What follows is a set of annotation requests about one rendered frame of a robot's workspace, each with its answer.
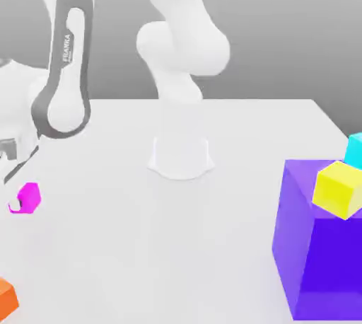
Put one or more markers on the small magenta cube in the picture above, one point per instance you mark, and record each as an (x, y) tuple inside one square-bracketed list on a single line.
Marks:
[(29, 198)]

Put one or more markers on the small orange cube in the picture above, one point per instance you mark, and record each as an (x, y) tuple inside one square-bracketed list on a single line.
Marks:
[(7, 300)]

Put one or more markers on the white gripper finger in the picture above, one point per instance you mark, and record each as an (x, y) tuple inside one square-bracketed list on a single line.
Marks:
[(14, 204)]

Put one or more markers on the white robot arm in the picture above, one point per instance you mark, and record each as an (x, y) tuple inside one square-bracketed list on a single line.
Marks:
[(181, 46)]

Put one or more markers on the small yellow cube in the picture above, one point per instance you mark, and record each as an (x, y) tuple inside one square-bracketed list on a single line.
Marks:
[(335, 188)]

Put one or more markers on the small cyan cube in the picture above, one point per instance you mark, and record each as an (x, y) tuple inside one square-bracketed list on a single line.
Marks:
[(355, 151)]

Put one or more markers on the large purple box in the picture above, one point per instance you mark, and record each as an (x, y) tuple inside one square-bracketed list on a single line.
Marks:
[(328, 259)]

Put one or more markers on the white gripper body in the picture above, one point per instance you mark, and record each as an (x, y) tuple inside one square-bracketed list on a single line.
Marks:
[(19, 172)]

